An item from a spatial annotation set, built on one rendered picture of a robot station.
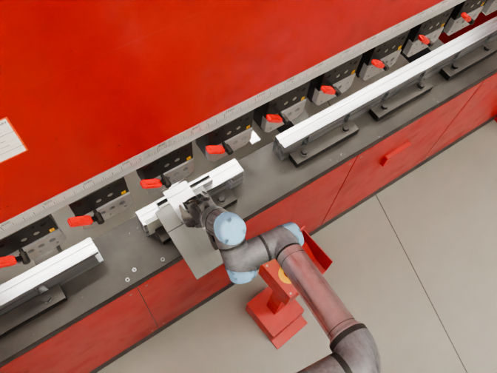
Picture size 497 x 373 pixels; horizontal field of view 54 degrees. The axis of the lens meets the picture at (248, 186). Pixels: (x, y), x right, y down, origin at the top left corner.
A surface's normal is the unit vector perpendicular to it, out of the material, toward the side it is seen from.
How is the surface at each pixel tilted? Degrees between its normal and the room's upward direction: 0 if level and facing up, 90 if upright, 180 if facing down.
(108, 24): 90
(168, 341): 0
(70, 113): 90
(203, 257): 0
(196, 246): 0
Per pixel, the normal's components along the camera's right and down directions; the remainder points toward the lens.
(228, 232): 0.40, 0.14
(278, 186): 0.07, -0.45
